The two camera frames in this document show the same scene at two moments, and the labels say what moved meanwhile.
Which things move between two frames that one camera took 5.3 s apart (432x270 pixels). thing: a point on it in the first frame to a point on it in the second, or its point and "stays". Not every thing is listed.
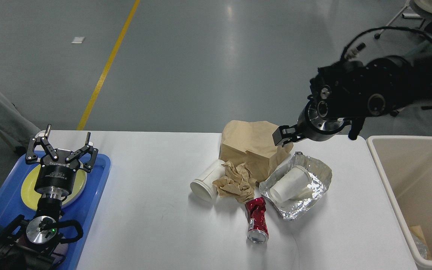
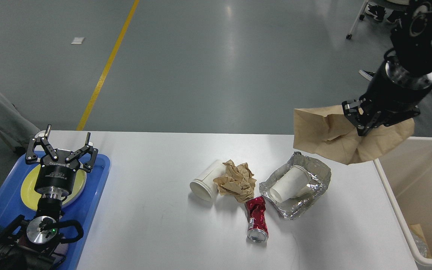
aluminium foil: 421,246 stays
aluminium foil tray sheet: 321,176 stays
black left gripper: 57,176 stays
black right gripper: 316,123 to 394,94
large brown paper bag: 251,143 to 327,132
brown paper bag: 417,230 stays
